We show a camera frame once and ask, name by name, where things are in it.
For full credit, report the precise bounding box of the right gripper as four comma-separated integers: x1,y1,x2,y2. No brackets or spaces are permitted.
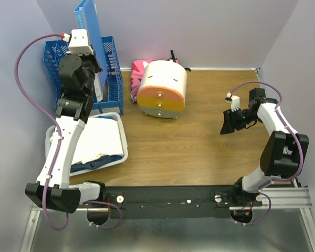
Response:
219,107,260,135

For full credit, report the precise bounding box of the blue document folder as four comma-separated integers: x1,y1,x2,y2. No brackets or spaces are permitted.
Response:
74,0,108,102

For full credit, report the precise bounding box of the yellow drawer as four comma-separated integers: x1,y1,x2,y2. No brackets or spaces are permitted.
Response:
137,97,185,112

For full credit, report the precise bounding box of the grey bottom drawer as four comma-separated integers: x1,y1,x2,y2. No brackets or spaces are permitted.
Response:
143,108,181,119

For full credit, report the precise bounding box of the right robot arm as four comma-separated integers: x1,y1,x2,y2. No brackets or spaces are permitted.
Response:
220,88,309,206

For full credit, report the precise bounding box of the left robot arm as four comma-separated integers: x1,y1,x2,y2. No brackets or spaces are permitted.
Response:
25,54,106,214

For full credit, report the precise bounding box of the blue plastic file organizer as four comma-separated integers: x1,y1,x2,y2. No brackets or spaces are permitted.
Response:
43,36,123,115

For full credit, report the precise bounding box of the pink camouflage cloth bag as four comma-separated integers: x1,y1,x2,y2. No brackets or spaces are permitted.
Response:
130,59,187,102

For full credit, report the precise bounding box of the white folded cloth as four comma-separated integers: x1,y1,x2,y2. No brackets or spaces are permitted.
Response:
46,115,125,172

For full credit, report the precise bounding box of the white mini drawer cabinet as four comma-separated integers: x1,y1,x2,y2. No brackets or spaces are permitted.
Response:
136,60,187,119

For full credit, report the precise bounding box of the white laundry basket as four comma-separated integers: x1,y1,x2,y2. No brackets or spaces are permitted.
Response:
45,112,129,179

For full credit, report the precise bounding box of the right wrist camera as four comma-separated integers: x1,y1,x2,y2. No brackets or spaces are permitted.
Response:
225,92,240,112

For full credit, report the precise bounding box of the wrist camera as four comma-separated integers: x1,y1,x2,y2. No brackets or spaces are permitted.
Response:
225,92,240,112
68,29,94,56

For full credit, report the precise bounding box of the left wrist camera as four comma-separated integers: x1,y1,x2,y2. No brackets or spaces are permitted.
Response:
68,29,94,56

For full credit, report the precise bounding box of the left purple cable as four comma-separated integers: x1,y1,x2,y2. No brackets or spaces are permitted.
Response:
14,33,70,231

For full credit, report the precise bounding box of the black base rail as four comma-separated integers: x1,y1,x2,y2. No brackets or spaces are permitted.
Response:
106,185,262,219

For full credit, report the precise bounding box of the aluminium frame rail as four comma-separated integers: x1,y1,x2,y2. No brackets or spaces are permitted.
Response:
30,187,313,211

